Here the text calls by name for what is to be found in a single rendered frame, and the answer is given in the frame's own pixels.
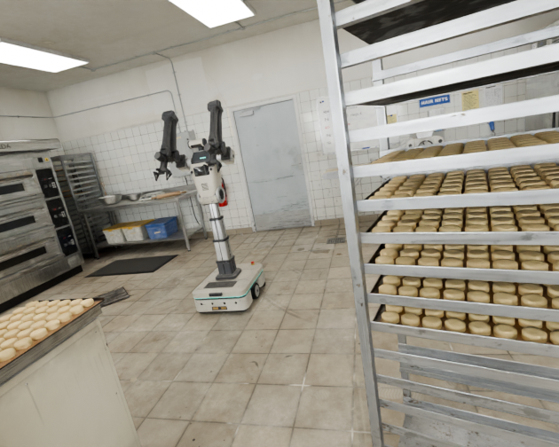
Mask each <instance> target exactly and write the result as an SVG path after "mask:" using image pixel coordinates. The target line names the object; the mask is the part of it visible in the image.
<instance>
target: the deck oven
mask: <svg viewBox="0 0 559 447"><path fill-rule="evenodd" d="M59 148H62V146H61V143H60V141H59V139H57V138H50V139H23V140H0V314H1V313H3V312H5V311H7V310H8V309H10V308H12V307H14V306H16V305H18V304H20V303H22V302H24V301H26V300H28V299H30V298H32V297H34V296H36V295H38V294H40V293H41V292H43V291H45V290H47V289H49V288H51V287H53V286H56V285H57V284H59V283H61V282H63V281H65V280H67V279H69V278H72V277H73V276H74V275H76V274H78V273H80V272H82V271H83V268H82V265H81V264H84V263H85V262H84V260H83V255H82V252H81V249H80V247H79V244H78V240H77V237H76V235H75V229H74V226H73V225H72V222H71V219H70V216H69V214H68V211H67V206H66V203H65V201H64V198H63V195H62V192H61V190H60V186H59V181H58V179H57V176H56V173H55V170H54V167H53V165H52V162H51V157H50V155H49V152H50V151H51V150H55V149H59Z"/></svg>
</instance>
